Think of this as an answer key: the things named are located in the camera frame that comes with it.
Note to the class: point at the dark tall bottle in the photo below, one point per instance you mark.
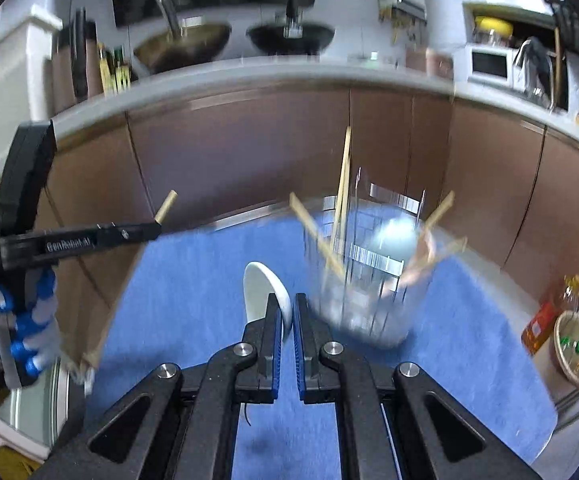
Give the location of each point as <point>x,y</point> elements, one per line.
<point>84,55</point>

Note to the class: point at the yellow green sauce bottle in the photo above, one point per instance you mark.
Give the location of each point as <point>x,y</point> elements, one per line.
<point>114,72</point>

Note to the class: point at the pale blue ceramic spoon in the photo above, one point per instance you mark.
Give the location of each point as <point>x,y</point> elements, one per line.
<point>394,237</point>

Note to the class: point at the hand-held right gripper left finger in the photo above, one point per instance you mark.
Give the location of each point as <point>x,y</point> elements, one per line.
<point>275,360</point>

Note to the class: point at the white microwave oven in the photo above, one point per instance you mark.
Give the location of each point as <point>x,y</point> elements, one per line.
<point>492,65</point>

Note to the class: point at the pink ceramic spoon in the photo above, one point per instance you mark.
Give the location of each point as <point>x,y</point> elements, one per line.
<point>422,260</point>

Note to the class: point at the black frying pan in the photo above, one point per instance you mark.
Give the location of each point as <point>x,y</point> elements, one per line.
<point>289,37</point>

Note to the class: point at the white ceramic spoon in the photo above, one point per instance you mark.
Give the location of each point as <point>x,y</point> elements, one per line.
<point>264,290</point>

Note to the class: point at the brown kitchen cabinet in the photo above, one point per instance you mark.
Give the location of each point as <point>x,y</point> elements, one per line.
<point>244,150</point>

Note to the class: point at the blue table mat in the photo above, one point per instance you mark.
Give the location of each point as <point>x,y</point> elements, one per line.
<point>194,285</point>

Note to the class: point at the woven basket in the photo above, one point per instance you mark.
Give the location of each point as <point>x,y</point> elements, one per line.
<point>577,347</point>

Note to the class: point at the pink storage box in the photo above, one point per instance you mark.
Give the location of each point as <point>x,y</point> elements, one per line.
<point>429,62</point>

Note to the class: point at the wooden rolling stick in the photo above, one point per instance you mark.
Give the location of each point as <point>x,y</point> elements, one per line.
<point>558,60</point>

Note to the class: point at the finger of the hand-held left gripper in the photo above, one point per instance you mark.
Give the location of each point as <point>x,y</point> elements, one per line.
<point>129,234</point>

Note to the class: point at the steel kettle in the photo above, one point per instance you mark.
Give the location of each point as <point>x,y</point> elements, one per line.
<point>534,70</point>

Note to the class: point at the olive metal wok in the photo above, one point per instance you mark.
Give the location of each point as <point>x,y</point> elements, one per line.
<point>184,47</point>

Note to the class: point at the yellow lid glass jar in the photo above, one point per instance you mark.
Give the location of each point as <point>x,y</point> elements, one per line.
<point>492,30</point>

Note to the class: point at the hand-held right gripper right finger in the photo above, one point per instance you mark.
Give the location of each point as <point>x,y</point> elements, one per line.
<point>299,360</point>

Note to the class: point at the person's left hand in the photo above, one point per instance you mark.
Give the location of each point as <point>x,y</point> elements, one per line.
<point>29,310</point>

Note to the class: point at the red label bottle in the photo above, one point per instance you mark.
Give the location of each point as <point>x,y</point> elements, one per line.
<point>539,330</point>

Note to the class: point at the grey kitchen countertop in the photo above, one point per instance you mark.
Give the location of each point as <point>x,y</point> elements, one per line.
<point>269,72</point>

